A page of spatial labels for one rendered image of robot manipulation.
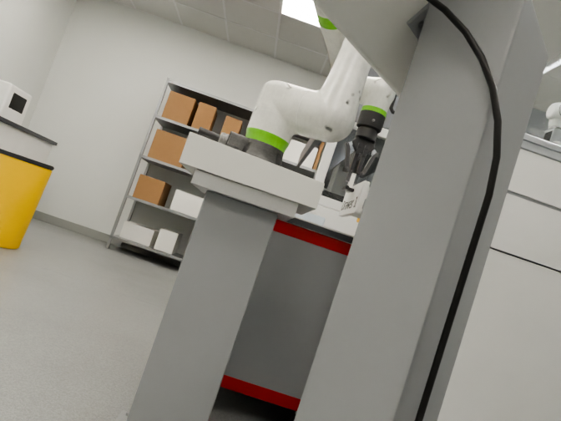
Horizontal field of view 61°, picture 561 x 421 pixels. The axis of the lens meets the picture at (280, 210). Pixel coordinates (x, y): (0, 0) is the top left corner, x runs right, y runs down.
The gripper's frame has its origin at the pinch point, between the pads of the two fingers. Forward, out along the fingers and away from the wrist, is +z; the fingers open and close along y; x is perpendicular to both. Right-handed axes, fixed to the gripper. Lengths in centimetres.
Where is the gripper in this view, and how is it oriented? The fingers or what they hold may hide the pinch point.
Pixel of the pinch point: (351, 183)
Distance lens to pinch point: 173.0
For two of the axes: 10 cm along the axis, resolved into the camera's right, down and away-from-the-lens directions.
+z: -3.2, 9.5, -0.7
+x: 0.6, -0.5, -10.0
